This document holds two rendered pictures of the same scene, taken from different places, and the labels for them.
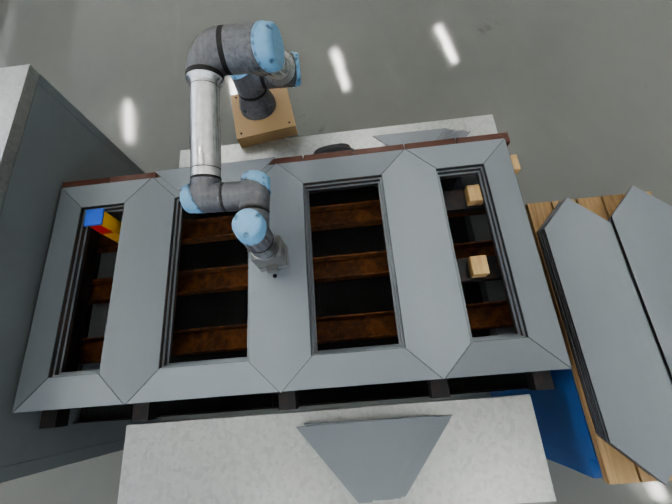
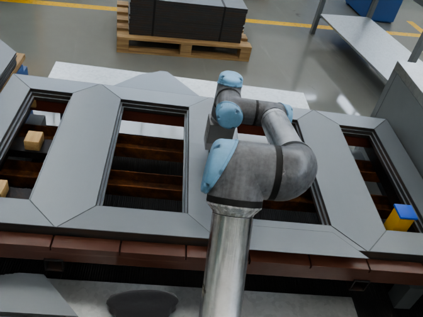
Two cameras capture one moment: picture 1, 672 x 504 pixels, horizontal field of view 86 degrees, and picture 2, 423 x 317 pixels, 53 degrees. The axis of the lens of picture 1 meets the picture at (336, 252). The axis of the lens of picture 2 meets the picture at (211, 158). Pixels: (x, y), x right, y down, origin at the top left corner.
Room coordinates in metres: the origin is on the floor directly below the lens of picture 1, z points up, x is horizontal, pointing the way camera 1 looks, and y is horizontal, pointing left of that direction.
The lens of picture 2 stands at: (1.48, -0.18, 1.78)
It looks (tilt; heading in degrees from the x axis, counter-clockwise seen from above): 40 degrees down; 162
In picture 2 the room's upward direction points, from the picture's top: 12 degrees clockwise
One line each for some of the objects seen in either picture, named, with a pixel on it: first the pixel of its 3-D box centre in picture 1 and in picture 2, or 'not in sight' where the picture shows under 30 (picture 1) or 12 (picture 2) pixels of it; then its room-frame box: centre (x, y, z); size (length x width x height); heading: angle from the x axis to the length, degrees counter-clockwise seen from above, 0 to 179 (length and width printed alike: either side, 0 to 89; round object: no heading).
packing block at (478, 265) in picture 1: (478, 266); (34, 140); (0.26, -0.42, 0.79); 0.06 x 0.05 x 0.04; 172
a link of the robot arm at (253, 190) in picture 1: (248, 195); (234, 109); (0.50, 0.18, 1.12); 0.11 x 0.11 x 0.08; 79
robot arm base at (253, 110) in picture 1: (255, 97); not in sight; (1.15, 0.17, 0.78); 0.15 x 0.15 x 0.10
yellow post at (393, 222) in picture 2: (115, 230); (391, 233); (0.70, 0.76, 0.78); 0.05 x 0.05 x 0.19; 82
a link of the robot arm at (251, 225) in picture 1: (253, 230); (228, 91); (0.40, 0.18, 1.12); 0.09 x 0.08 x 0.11; 169
